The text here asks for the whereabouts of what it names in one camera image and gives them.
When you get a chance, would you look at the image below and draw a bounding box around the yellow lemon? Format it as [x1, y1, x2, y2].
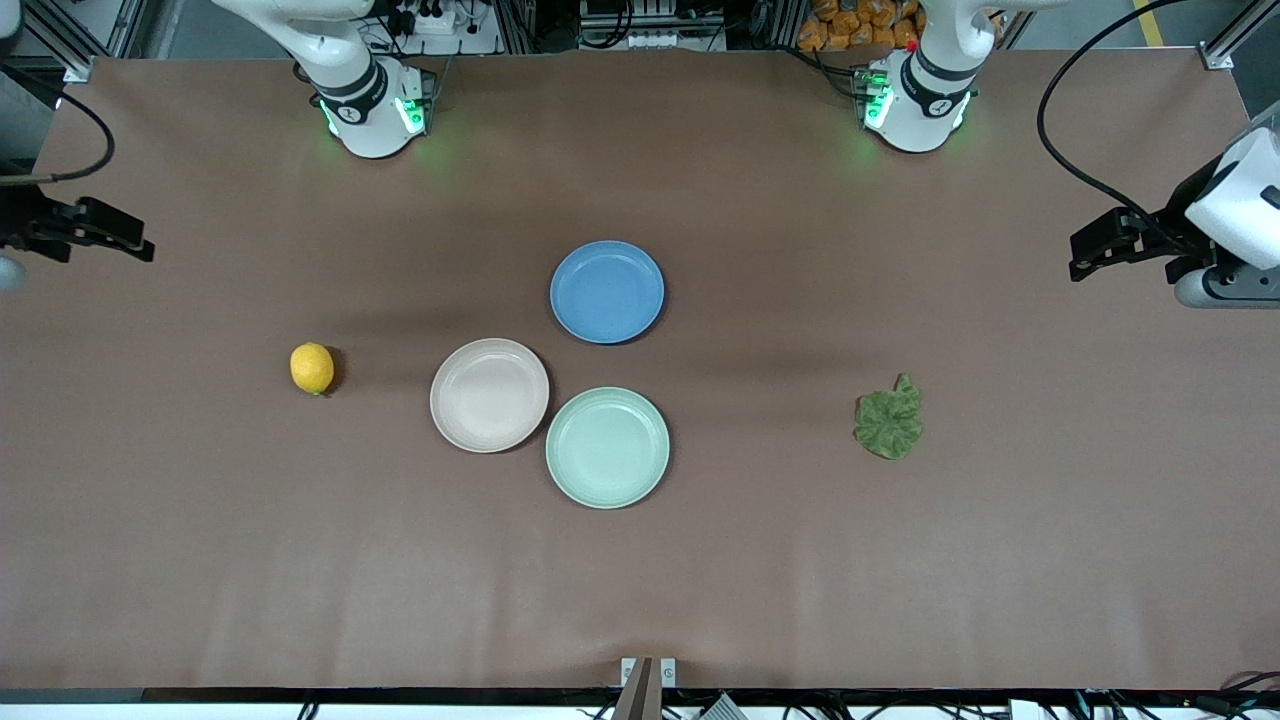
[290, 342, 336, 396]

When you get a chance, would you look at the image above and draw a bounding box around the pale beige round plate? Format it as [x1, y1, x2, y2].
[430, 338, 551, 454]

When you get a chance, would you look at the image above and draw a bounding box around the green lettuce leaf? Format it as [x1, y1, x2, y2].
[853, 373, 925, 461]

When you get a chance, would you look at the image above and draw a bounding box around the brown stand pole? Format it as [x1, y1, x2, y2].
[612, 657, 663, 720]

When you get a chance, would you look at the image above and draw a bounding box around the blue round plate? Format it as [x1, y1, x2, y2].
[549, 240, 666, 345]

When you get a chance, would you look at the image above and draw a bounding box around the pale green round plate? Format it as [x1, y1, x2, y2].
[545, 386, 671, 511]

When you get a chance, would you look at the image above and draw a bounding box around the bag of orange fruits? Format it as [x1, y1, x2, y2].
[797, 0, 926, 53]

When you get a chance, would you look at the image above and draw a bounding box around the white power strip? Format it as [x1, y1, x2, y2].
[385, 0, 491, 37]

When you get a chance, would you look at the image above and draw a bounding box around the aluminium frame profile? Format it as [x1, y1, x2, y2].
[20, 0, 151, 83]
[1203, 0, 1280, 71]

